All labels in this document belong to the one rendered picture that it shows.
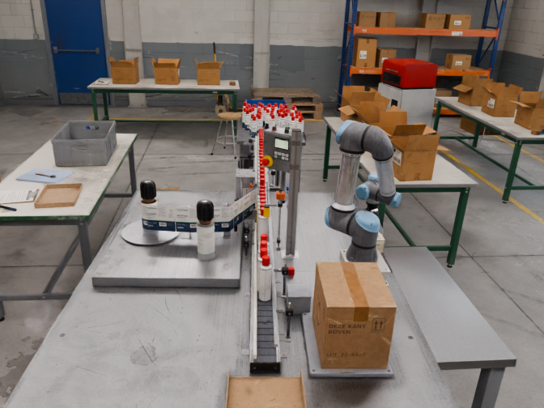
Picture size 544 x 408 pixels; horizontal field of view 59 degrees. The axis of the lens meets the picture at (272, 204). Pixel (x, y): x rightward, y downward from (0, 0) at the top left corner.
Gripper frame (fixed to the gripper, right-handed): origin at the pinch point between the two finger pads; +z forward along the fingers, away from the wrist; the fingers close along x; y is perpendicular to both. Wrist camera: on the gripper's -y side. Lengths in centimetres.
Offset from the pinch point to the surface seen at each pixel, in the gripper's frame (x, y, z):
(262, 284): 61, -59, -8
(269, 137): 56, -4, -57
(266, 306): 60, -62, 0
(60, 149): 208, 134, -6
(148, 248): 117, -11, 0
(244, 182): 68, 28, -21
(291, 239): 44.0, -11.0, -4.4
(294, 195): 44, -11, -29
